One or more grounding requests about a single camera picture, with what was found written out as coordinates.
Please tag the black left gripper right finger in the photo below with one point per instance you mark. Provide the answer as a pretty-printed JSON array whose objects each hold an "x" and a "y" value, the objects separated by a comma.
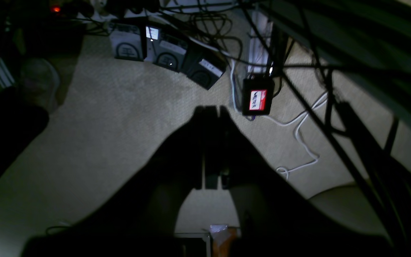
[{"x": 275, "y": 220}]

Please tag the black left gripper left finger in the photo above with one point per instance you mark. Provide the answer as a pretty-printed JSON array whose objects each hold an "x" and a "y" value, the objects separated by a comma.
[{"x": 139, "y": 220}]

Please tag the orange t-shirt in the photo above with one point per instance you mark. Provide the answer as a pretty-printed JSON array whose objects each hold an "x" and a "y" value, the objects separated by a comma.
[{"x": 222, "y": 237}]

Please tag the black box red label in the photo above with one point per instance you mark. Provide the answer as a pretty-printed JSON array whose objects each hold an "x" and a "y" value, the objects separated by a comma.
[{"x": 257, "y": 96}]

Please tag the grey power supply box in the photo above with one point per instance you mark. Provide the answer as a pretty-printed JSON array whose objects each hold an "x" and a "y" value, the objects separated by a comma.
[{"x": 126, "y": 42}]

